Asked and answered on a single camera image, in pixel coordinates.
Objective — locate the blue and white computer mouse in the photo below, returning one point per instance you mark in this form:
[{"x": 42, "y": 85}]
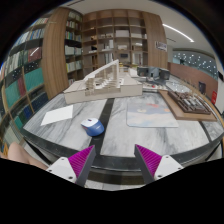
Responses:
[{"x": 92, "y": 126}]

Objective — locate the white architectural building model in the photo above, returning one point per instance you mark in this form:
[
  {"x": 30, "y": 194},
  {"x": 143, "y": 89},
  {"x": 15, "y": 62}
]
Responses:
[{"x": 106, "y": 82}]

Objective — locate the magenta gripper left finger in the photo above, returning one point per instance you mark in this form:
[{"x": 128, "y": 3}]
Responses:
[{"x": 76, "y": 168}]

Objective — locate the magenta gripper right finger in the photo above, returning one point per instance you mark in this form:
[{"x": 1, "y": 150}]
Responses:
[{"x": 154, "y": 166}]

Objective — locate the white paper sheet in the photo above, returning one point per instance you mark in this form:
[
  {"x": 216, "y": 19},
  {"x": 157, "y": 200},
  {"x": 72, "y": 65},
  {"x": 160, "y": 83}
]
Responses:
[{"x": 57, "y": 115}]

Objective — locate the grey architectural model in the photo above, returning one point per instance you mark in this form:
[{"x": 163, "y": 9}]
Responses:
[{"x": 155, "y": 73}]

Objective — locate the wooden bookshelf unit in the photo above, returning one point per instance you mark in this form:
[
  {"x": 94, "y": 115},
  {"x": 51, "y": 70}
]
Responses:
[{"x": 74, "y": 45}]

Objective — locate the dark model on wooden board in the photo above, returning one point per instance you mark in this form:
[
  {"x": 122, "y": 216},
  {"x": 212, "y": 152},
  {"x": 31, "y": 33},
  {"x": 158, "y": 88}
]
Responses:
[{"x": 185, "y": 106}]

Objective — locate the glass-front book cabinet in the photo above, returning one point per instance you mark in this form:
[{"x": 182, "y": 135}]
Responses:
[{"x": 21, "y": 83}]

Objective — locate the person's bare knee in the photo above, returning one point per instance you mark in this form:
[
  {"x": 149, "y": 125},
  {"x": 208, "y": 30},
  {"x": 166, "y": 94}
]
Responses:
[{"x": 19, "y": 154}]

